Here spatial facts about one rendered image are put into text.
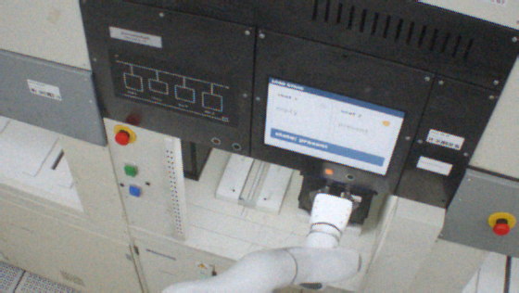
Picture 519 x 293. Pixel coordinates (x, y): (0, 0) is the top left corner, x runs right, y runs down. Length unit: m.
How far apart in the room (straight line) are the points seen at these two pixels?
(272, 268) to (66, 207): 1.07
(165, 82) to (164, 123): 0.14
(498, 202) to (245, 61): 0.65
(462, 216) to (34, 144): 1.53
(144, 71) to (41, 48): 0.29
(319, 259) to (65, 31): 0.78
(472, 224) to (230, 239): 0.81
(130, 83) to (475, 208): 0.85
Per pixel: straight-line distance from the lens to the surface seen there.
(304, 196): 1.89
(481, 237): 1.55
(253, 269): 1.20
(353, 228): 1.99
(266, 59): 1.23
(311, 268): 1.42
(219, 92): 1.34
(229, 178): 2.06
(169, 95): 1.41
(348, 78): 1.21
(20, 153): 2.31
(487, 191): 1.40
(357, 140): 1.34
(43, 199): 2.18
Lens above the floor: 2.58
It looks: 51 degrees down
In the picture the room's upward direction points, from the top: 5 degrees clockwise
